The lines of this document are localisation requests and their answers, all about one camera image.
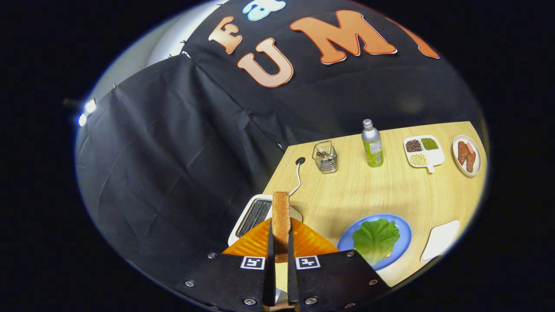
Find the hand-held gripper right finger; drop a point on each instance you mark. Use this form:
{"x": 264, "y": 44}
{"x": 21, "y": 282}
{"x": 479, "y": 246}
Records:
{"x": 334, "y": 281}

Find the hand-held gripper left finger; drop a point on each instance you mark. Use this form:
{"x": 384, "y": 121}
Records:
{"x": 234, "y": 281}

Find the white divided bean dish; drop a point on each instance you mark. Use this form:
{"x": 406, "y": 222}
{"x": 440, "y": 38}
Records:
{"x": 435, "y": 156}

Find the browned toast slice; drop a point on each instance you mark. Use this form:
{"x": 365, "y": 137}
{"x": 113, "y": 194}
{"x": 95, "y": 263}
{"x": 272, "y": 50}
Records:
{"x": 281, "y": 216}

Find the black backdrop cloth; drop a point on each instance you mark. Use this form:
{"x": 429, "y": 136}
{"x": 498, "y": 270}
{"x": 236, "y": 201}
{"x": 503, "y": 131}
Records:
{"x": 173, "y": 151}

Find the small ceiling light panel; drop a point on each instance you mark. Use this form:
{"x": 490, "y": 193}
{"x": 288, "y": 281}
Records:
{"x": 86, "y": 110}

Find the red sausage slice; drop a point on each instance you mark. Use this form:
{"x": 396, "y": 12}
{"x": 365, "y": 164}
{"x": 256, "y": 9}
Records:
{"x": 470, "y": 147}

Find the white toaster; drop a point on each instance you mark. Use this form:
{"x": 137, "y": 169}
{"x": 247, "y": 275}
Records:
{"x": 243, "y": 223}

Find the white square plate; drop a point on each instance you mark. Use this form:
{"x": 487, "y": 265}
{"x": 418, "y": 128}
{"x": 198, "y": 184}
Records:
{"x": 440, "y": 240}

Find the green label metal bottle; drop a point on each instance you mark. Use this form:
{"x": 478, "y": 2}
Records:
{"x": 373, "y": 147}

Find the blue plate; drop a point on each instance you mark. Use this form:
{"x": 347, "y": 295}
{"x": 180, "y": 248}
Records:
{"x": 405, "y": 236}

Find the white oval plate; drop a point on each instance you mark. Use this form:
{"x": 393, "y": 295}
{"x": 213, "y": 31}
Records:
{"x": 456, "y": 151}

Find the brown meat slice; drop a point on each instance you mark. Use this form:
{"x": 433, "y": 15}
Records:
{"x": 471, "y": 161}
{"x": 462, "y": 152}

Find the green lettuce leaf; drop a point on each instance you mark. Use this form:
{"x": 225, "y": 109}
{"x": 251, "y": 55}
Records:
{"x": 375, "y": 238}

